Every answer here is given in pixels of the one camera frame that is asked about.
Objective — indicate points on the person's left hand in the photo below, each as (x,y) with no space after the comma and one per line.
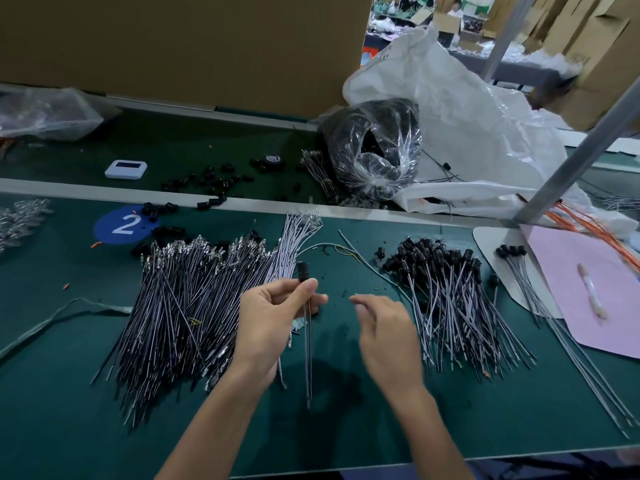
(265,320)

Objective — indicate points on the person's right hand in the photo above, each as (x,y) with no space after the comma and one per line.
(388,345)

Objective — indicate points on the black plastic caps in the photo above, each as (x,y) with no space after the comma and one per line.
(205,180)

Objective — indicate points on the person's right forearm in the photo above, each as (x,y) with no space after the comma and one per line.
(430,440)

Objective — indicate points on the person's left forearm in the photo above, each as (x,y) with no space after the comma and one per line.
(210,430)

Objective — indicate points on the blue round number sticker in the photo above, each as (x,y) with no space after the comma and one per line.
(125,225)

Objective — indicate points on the clear bag with black contents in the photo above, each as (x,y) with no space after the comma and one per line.
(372,148)

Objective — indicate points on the pink paper sheet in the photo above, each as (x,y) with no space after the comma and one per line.
(583,293)

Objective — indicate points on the small white timer device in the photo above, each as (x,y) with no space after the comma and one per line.
(126,170)

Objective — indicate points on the clear plastic strip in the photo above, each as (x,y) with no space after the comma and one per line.
(55,317)

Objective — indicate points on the large white plastic sack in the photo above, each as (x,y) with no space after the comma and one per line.
(470,120)

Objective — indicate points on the brown cardboard panel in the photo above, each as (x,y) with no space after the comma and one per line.
(200,50)

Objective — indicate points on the crumpled clear plastic bag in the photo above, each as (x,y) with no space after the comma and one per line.
(50,113)

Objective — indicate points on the stack of cardboard boxes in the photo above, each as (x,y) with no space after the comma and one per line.
(603,55)

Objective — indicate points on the grey metal frame post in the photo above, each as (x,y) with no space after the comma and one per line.
(580,160)
(510,35)

